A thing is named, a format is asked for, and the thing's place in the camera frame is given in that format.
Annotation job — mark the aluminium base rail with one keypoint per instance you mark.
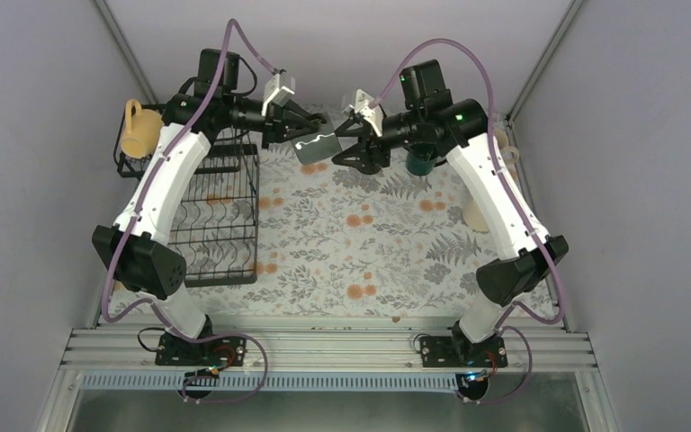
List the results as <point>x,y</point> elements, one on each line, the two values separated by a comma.
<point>332,344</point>

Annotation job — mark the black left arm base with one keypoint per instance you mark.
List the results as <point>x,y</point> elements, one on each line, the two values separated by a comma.
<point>226,351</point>

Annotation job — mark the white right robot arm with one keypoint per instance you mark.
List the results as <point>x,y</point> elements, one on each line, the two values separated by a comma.
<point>459,133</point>

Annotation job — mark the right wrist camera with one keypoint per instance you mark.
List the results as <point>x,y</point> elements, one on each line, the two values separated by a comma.
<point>363,105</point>

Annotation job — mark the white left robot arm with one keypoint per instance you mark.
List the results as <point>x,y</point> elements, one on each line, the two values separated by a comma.
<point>141,267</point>

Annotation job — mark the cream white ribbed mug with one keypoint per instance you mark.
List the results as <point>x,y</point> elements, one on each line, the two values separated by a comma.
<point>473,216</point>

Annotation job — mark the black wire dish rack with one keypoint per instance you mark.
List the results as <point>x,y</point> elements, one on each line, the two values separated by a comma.
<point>194,215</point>

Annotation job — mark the yellow mug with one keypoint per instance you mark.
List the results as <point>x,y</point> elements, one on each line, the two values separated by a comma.
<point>140,131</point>

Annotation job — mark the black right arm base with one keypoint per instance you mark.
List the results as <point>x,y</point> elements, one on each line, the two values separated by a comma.
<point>453,352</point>

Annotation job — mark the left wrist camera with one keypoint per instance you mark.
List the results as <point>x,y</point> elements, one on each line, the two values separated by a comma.
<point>278,90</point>

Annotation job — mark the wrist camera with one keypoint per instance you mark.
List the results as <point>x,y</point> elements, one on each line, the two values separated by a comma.
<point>278,90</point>
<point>363,105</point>

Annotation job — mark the floral patterned table mat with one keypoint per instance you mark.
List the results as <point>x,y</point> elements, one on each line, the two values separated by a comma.
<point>335,242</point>

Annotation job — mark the dark green mug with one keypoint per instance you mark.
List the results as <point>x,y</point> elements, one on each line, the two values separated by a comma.
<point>423,159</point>

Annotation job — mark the grey-green mug black handle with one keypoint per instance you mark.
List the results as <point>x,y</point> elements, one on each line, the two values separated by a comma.
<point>319,145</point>

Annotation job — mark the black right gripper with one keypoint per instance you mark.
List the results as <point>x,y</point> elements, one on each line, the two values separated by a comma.
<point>364,152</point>

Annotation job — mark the floral cream mug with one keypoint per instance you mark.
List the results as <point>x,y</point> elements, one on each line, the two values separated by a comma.
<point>508,152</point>

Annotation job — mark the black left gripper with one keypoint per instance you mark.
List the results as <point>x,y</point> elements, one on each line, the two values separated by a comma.
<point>275,122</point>

